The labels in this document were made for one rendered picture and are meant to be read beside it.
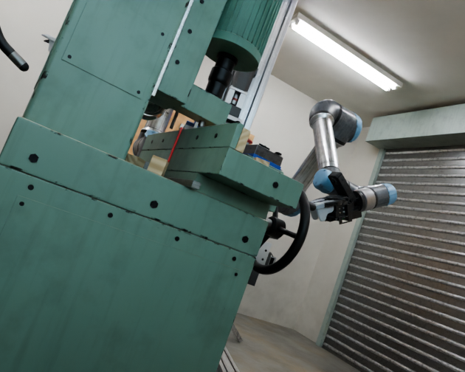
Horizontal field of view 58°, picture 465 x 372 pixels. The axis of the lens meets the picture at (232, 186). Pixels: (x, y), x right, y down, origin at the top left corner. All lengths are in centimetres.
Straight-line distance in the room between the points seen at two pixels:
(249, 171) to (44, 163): 39
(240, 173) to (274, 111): 420
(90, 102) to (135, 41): 17
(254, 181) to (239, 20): 47
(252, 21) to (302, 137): 410
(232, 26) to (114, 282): 69
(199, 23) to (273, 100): 398
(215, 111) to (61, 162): 47
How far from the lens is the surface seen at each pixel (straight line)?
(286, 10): 226
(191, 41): 111
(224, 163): 85
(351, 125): 180
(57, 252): 85
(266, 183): 90
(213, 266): 96
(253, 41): 117
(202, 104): 113
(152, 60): 101
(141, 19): 103
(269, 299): 521
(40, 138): 83
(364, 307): 468
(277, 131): 505
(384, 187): 150
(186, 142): 107
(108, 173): 85
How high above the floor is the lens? 72
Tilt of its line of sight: 7 degrees up
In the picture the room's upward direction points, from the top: 20 degrees clockwise
